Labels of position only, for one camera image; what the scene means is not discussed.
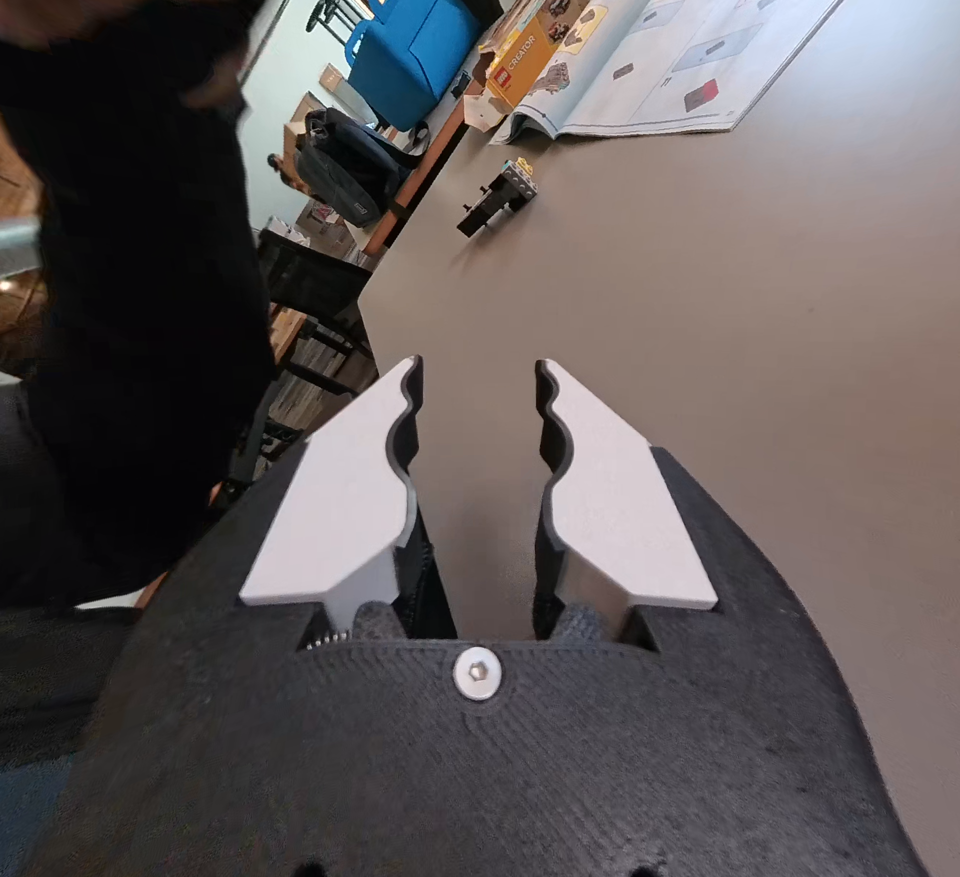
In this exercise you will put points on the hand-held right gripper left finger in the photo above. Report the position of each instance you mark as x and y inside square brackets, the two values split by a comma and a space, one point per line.
[337, 509]

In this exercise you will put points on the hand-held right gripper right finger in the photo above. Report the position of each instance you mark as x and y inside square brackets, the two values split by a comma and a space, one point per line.
[622, 517]

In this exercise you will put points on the grey desk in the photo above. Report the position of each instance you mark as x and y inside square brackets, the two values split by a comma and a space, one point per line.
[750, 329]

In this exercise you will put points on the black chair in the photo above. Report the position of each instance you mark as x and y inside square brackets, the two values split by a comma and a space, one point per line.
[315, 277]

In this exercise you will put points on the person's torso in black shirt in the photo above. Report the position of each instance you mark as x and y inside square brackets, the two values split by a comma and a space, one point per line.
[135, 292]

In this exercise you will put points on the black backpack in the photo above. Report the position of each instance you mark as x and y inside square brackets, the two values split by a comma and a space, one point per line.
[345, 172]

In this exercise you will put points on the small black brick model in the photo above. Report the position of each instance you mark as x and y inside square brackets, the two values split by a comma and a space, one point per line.
[495, 198]

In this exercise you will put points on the wooden edged table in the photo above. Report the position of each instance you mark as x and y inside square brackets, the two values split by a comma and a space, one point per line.
[429, 168]

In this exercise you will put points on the yellow toy brick box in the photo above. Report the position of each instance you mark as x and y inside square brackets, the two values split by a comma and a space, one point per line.
[525, 59]

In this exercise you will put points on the open instruction booklet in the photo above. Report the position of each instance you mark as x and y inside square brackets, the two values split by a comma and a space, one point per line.
[712, 52]

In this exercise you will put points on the black bar stool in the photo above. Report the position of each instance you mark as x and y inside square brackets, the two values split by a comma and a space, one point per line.
[324, 14]

